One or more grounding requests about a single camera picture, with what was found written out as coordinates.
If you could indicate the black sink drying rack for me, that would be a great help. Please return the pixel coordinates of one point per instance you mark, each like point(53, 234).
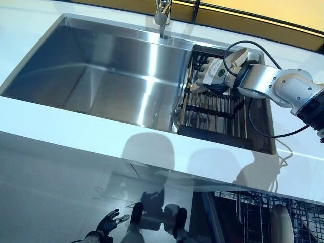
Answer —
point(215, 119)

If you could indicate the stainless steel sink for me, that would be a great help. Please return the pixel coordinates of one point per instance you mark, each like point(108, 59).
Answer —
point(88, 71)

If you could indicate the white glossy cabinet door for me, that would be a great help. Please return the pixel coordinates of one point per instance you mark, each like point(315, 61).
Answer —
point(177, 186)
point(50, 189)

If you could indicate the robot right foot black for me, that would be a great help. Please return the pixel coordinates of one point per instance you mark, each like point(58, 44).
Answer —
point(181, 222)

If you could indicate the robot left hand black palm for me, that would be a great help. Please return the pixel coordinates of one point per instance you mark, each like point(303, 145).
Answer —
point(106, 226)

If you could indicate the robot right hand black palm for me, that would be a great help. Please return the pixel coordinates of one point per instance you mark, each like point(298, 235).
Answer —
point(215, 73)

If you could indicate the round steel sink drain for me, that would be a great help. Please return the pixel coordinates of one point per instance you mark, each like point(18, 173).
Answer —
point(178, 117)

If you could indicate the chrome kitchen faucet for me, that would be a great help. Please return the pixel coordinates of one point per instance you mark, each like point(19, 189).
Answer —
point(162, 17)

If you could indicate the built-in dishwasher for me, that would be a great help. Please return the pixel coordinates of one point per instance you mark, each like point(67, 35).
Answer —
point(202, 217)

